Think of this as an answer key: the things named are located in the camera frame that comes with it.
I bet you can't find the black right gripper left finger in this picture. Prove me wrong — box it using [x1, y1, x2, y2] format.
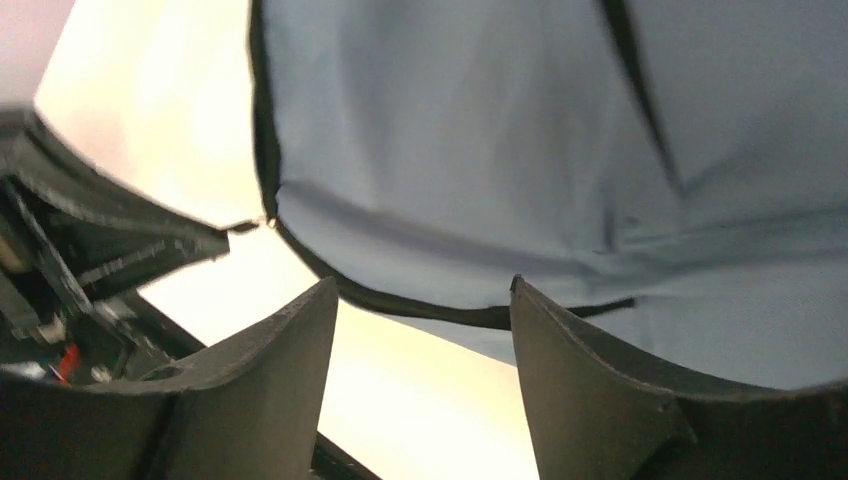
[1, 278, 338, 479]

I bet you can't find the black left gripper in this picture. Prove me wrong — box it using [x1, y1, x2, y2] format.
[1, 106, 229, 385]

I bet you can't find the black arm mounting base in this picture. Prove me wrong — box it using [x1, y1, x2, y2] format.
[310, 433, 380, 480]

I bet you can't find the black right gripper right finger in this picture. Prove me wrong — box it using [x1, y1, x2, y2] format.
[509, 277, 847, 479]

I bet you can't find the blue student backpack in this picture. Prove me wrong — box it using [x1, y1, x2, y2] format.
[249, 1, 847, 389]

